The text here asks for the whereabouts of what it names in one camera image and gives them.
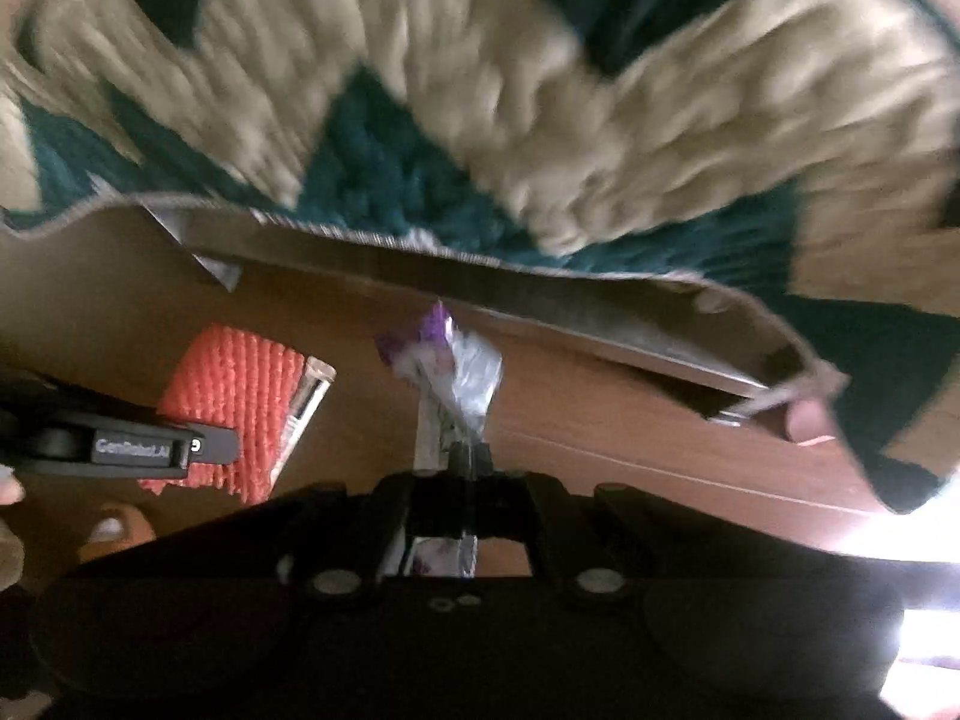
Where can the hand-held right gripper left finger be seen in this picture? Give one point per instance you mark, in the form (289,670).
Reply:
(390,517)

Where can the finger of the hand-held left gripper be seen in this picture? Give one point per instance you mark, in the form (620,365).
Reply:
(217,446)

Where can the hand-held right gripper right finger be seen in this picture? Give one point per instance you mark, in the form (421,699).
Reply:
(544,525)

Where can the orange ribbed packet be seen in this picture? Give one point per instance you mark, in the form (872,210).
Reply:
(232,382)

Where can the purple and silver wrapper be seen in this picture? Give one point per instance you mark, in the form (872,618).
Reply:
(461,375)

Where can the person's left hand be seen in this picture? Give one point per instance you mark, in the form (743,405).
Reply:
(9,491)

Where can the person's foot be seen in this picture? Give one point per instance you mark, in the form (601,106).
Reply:
(105,529)

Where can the orange slipper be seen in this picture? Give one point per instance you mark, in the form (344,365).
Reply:
(127,540)

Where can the person's olive clothing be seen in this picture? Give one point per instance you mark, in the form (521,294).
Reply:
(7,547)

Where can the green and cream shaggy rug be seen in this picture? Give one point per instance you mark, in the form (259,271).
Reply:
(450,90)

